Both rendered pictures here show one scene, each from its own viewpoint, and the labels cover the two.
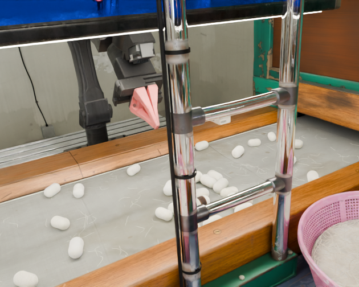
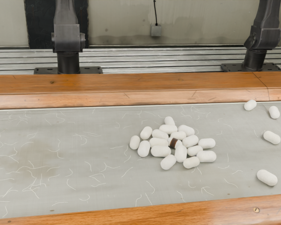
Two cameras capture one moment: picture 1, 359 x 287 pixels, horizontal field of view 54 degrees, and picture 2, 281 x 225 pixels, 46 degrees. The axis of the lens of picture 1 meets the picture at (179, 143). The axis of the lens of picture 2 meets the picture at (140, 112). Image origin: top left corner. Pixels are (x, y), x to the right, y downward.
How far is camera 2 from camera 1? 34 cm
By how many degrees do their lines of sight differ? 17
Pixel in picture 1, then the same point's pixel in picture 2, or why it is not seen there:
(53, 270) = (280, 176)
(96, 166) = not seen: outside the picture
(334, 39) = not seen: outside the picture
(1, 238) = (224, 135)
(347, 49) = not seen: outside the picture
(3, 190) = (210, 93)
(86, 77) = (272, 5)
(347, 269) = not seen: outside the picture
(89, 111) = (263, 37)
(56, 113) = (167, 15)
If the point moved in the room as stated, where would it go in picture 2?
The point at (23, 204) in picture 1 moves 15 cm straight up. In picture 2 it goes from (226, 110) to (242, 47)
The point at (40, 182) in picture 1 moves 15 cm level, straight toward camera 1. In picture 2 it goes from (237, 94) to (263, 132)
